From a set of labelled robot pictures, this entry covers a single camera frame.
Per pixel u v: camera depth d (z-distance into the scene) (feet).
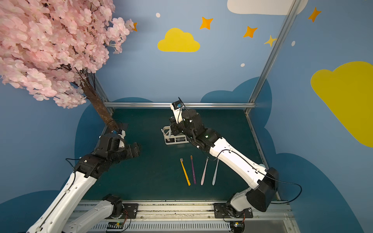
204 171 2.90
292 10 2.32
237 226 2.40
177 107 1.90
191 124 1.65
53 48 1.48
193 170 2.90
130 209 2.46
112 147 1.77
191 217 2.40
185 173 2.89
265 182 1.32
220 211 2.46
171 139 3.32
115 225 2.39
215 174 2.87
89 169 1.52
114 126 3.32
